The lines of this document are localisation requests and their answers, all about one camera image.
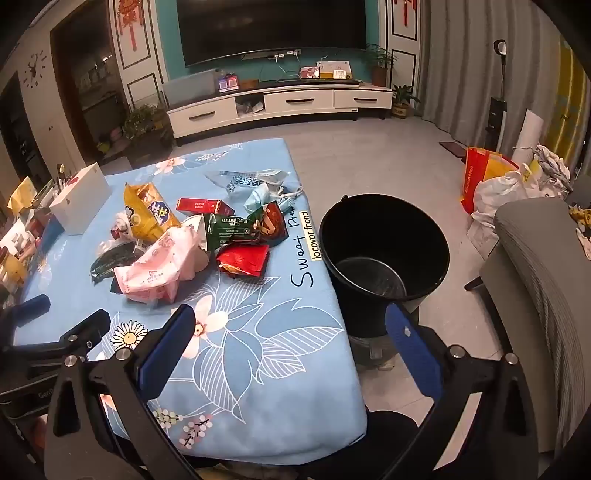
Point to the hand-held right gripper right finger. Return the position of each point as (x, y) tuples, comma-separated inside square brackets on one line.
[(413, 355)]

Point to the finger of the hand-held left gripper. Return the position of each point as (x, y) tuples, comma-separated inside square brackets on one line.
[(87, 330), (30, 307)]

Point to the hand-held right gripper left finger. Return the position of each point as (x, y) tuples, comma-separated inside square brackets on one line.
[(166, 355)]

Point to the dark green packet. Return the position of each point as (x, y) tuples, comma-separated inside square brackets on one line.
[(111, 263)]

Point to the pink wet wipe packet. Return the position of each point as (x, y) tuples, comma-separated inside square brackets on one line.
[(152, 267)]

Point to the white plastic bag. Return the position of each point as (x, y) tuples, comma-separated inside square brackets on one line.
[(121, 220)]

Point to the red snack wrapper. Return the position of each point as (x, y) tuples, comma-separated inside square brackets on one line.
[(242, 258)]

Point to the black bucket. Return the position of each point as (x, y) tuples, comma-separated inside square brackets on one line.
[(369, 230)]

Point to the yellow snack bag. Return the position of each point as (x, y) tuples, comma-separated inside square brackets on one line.
[(147, 212)]

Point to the green wafer wrapper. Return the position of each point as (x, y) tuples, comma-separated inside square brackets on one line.
[(231, 230)]

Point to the red cigarette box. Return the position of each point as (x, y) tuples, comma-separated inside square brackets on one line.
[(198, 206)]

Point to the blue face mask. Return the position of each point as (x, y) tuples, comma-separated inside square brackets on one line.
[(258, 196)]

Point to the clear printed plastic bag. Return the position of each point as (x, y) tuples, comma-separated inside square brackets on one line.
[(235, 182)]

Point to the yellow paper bag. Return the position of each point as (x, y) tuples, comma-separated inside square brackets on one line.
[(23, 194)]

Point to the white box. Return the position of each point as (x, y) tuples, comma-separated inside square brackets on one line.
[(78, 203)]

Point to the blue floral blanket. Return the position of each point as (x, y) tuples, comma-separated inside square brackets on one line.
[(277, 392)]

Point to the grey sofa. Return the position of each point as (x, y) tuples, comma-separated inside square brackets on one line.
[(545, 300)]

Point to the large white plastic sack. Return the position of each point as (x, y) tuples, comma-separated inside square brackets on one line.
[(498, 194)]

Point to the red yellow shopping bag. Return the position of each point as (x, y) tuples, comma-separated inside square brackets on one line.
[(475, 175)]

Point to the brown floor mat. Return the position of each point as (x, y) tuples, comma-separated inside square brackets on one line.
[(455, 148)]

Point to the bushy potted plants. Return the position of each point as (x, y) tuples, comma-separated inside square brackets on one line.
[(138, 122)]

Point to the yellow black cloth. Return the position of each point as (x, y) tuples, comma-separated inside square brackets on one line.
[(581, 217)]

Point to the dark display cabinet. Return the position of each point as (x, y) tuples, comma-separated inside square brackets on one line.
[(92, 92)]

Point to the crumpled white paper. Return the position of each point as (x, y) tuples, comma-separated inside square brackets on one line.
[(551, 166)]

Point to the white paper roll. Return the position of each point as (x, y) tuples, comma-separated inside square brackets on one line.
[(530, 134)]

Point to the upright vacuum cleaner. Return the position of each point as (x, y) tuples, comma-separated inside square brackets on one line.
[(501, 115)]

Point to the small potted plant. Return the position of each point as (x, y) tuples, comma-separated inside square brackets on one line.
[(401, 99)]

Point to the clear glass tank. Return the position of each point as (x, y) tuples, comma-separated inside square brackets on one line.
[(189, 87)]

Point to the small colourful boxes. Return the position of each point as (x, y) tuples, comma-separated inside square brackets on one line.
[(228, 83)]

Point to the white television cabinet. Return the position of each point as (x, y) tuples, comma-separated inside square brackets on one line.
[(295, 99)]

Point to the grey curtain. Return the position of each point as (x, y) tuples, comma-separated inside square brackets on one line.
[(461, 69)]

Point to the tall potted plant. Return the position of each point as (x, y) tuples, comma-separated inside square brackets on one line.
[(379, 64)]

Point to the white yellow board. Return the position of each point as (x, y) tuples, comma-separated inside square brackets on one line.
[(333, 69)]

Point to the yellow curtain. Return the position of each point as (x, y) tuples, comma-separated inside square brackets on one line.
[(570, 101)]

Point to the red knot decoration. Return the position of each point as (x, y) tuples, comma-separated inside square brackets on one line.
[(406, 9), (129, 18)]

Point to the black television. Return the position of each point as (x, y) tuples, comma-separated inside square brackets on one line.
[(272, 27)]

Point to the black wall clock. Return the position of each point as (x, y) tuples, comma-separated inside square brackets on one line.
[(33, 69)]

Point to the red picture frame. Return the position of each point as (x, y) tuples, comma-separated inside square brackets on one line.
[(309, 73)]

